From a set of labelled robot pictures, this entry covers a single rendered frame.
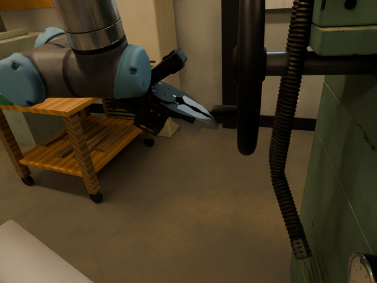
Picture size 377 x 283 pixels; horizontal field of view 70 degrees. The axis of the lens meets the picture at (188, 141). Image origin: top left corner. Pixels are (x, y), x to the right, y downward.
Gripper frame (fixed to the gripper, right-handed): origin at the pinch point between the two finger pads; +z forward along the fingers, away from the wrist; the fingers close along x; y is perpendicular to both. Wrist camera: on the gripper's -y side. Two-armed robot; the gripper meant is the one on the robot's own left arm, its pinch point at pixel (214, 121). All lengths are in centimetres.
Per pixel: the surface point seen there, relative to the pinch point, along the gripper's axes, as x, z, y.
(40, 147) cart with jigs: -63, -69, 100
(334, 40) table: 10.9, 5.4, -22.5
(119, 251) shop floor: -16, -3, 82
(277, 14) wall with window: -133, 17, -12
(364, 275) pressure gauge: 28.4, 16.3, -7.8
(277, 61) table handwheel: 4.2, 2.8, -16.1
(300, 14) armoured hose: 4.6, 1.6, -22.8
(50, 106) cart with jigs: -43, -56, 53
